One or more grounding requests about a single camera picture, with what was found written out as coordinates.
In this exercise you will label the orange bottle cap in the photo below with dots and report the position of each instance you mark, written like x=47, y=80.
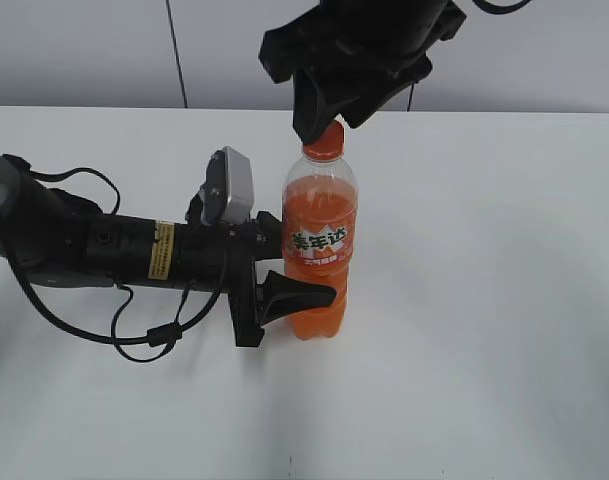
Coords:
x=329, y=146

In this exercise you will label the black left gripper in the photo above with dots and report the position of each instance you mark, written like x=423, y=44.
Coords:
x=220, y=259

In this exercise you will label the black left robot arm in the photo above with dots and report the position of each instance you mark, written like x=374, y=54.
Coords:
x=55, y=239

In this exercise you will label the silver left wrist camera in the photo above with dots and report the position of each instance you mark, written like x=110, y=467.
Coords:
x=227, y=194

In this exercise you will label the orange soda bottle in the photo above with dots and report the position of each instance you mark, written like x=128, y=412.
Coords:
x=319, y=212

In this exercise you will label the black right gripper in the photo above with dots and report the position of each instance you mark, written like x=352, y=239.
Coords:
x=360, y=52

